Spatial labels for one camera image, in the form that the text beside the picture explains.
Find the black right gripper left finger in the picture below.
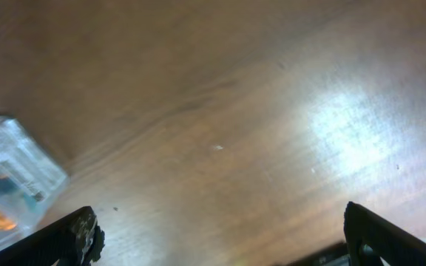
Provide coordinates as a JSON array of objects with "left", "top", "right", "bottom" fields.
[{"left": 0, "top": 206, "right": 105, "bottom": 266}]

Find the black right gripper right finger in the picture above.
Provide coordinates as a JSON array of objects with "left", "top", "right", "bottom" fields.
[{"left": 344, "top": 202, "right": 426, "bottom": 266}]

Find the clear plastic container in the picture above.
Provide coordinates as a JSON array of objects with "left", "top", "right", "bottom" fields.
[{"left": 0, "top": 116, "right": 70, "bottom": 250}]

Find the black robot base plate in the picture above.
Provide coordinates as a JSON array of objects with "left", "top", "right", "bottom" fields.
[{"left": 274, "top": 242, "right": 350, "bottom": 266}]

